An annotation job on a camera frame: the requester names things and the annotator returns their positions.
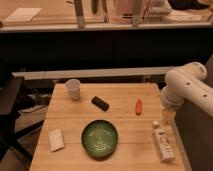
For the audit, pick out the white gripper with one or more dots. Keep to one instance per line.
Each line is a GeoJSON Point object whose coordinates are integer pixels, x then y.
{"type": "Point", "coordinates": [171, 101]}

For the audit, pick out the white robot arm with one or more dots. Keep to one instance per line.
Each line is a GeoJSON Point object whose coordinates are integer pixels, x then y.
{"type": "Point", "coordinates": [186, 92]}

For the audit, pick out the white ceramic cup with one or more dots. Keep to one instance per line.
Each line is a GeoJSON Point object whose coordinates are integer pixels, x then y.
{"type": "Point", "coordinates": [73, 88]}

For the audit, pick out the white plastic bottle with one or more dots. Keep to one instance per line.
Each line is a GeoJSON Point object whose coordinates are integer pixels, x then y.
{"type": "Point", "coordinates": [163, 144]}

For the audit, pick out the green bowl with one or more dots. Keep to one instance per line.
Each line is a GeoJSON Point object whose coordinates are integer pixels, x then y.
{"type": "Point", "coordinates": [99, 139]}

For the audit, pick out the black rectangular block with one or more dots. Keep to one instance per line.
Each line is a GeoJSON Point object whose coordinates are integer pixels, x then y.
{"type": "Point", "coordinates": [100, 103]}

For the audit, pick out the black chair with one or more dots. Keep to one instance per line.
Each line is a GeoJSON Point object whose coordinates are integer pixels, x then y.
{"type": "Point", "coordinates": [8, 115]}

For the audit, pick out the white paper sheet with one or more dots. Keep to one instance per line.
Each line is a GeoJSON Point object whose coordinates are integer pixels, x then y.
{"type": "Point", "coordinates": [23, 15]}

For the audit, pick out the metal post right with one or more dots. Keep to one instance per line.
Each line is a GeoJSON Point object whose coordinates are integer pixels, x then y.
{"type": "Point", "coordinates": [136, 10]}

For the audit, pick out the metal post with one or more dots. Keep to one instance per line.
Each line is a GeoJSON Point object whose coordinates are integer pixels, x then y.
{"type": "Point", "coordinates": [136, 10]}
{"type": "Point", "coordinates": [79, 13]}

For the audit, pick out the metal post left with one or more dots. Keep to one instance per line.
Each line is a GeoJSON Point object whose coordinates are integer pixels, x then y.
{"type": "Point", "coordinates": [79, 13]}

